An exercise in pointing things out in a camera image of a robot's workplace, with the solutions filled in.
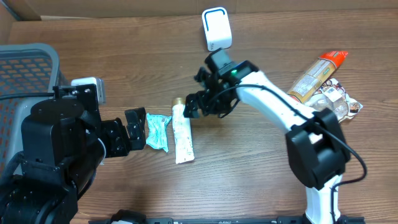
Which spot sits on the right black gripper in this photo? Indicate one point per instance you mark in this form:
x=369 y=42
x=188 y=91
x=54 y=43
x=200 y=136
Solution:
x=204 y=100

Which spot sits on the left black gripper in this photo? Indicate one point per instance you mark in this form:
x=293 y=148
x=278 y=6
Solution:
x=117 y=137

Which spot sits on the mint green wipes pack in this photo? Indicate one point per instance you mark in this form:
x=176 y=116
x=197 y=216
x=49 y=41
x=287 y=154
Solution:
x=157 y=136

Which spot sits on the white bottle gold cap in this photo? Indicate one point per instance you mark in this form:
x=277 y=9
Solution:
x=182 y=133

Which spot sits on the orange spaghetti pasta package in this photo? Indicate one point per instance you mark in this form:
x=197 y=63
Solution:
x=316 y=75

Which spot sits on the beige snack bag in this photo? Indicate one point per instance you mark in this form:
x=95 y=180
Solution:
x=333 y=96

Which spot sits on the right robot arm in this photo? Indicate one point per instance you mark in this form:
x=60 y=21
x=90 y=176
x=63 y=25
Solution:
x=316 y=147

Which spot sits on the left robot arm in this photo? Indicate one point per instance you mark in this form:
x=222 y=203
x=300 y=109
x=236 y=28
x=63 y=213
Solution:
x=64 y=141

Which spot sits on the white barcode scanner stand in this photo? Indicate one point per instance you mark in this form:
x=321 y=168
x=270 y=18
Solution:
x=217 y=28

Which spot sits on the grey plastic mesh basket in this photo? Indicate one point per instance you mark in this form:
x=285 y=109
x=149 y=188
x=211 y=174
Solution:
x=25 y=69

